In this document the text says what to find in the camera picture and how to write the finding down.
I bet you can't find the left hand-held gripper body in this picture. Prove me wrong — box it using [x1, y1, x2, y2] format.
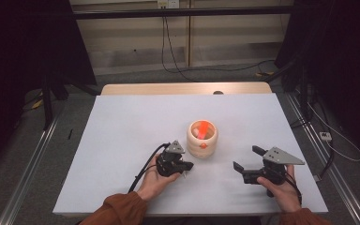
[155, 140, 188, 178]

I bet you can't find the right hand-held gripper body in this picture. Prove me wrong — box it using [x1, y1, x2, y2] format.
[243, 146, 306, 199]

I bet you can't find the cream pen holder cup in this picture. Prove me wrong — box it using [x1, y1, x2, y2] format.
[186, 119, 219, 159]

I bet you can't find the orange highlighter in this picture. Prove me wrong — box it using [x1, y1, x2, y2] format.
[197, 121, 210, 141]

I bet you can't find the person's left hand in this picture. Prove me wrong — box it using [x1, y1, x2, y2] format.
[136, 153, 182, 203]

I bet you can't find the person's right hand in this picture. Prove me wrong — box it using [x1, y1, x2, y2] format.
[256, 164, 303, 214]

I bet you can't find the white table cover sheet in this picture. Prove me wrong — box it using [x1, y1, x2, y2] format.
[52, 93, 329, 218]

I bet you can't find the black stand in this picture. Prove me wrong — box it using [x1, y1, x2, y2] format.
[40, 71, 101, 130]
[268, 55, 313, 123]

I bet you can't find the wooden table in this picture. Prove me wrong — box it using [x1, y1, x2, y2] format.
[100, 82, 273, 97]

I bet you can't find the dark curtain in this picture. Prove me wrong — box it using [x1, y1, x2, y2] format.
[0, 0, 98, 179]
[275, 0, 360, 160]

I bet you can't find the black horizontal bar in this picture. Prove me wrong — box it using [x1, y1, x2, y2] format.
[71, 5, 294, 21]

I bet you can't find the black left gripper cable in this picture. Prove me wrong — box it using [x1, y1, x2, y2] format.
[127, 142, 172, 194]

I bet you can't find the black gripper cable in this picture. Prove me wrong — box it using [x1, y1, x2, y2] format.
[127, 142, 172, 194]
[285, 172, 304, 205]

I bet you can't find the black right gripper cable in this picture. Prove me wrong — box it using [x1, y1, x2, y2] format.
[285, 172, 304, 205]

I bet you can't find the black floor cable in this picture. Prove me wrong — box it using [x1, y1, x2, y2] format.
[320, 139, 336, 179]

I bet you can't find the aluminium floor rail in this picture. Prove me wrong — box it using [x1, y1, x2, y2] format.
[0, 115, 60, 225]
[285, 92, 360, 225]

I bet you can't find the white floor cable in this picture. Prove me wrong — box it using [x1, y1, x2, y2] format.
[306, 101, 360, 163]

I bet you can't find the black wall cable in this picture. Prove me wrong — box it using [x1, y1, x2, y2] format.
[163, 15, 201, 83]
[160, 15, 276, 74]

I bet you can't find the white wall socket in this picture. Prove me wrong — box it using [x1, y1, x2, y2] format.
[157, 0, 181, 9]

